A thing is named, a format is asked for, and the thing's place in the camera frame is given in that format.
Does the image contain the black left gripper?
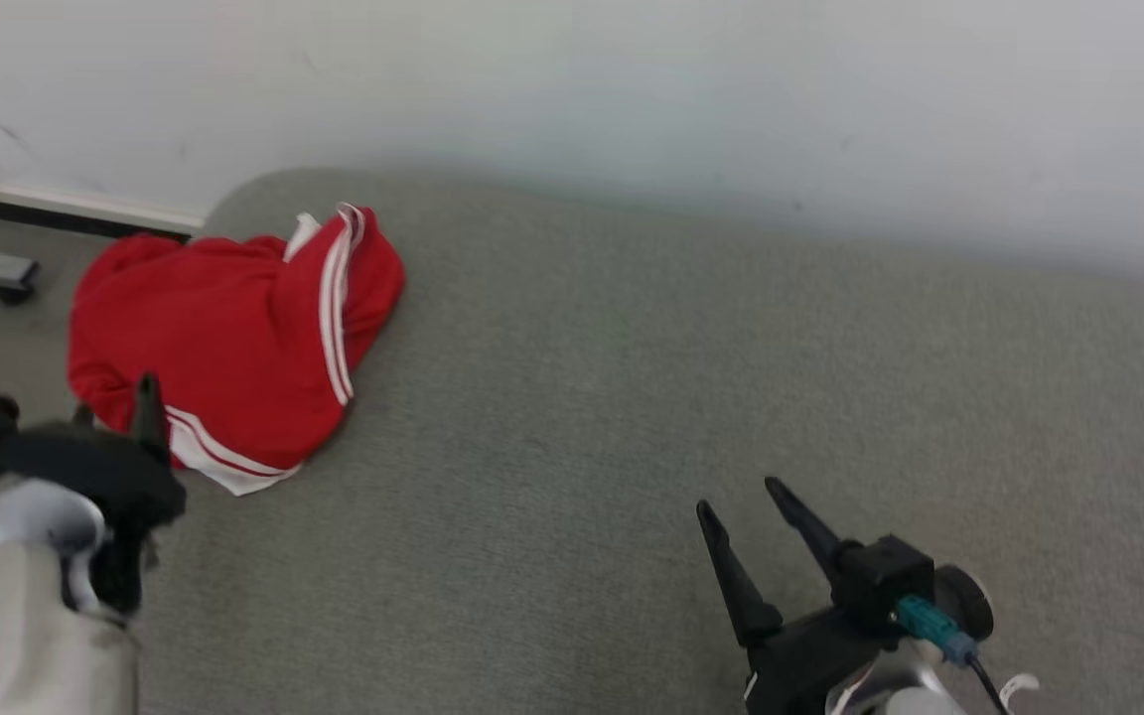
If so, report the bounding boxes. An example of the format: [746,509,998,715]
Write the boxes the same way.
[0,372,187,617]

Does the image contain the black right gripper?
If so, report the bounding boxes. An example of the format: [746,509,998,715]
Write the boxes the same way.
[696,477,995,715]

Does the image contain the red garment thin white stripes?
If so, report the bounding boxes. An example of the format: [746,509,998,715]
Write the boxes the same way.
[67,203,406,497]

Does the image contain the grey fabric sofa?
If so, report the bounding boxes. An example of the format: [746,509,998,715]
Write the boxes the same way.
[75,167,1144,715]

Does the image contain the right black cable teal plug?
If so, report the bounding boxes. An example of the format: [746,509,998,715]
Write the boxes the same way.
[894,595,1015,715]

